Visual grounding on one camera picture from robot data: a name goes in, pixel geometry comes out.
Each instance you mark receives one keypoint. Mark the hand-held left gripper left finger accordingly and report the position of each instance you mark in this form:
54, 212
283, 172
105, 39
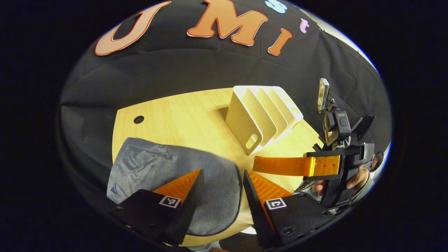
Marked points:
192, 199

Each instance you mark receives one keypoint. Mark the white bookshelf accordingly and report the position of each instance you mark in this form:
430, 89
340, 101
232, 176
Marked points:
245, 122

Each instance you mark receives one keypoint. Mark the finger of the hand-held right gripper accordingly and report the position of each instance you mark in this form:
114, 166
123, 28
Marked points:
280, 165

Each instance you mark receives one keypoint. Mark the grey schoolbag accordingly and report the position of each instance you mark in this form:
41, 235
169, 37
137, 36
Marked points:
150, 164

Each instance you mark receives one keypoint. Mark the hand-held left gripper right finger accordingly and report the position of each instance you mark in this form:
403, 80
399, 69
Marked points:
252, 199

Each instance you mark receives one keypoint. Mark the person's grey clothing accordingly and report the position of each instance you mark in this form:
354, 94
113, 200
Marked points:
206, 247

